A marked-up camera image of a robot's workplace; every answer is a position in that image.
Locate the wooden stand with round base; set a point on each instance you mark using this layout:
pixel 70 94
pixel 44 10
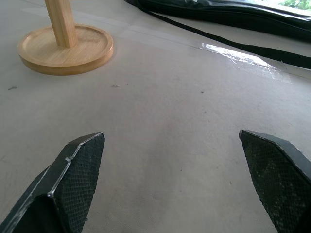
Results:
pixel 65 52

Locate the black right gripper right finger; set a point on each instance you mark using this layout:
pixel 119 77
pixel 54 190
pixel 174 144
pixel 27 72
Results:
pixel 274 174

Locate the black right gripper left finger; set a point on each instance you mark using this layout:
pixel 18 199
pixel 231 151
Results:
pixel 70 184

